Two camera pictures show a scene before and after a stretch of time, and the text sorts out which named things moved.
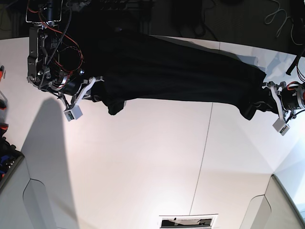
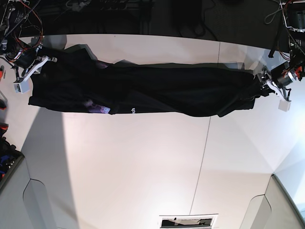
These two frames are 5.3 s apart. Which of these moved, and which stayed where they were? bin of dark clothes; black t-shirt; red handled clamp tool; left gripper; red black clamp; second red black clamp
Moved: black t-shirt; left gripper
Stayed: red black clamp; second red black clamp; bin of dark clothes; red handled clamp tool
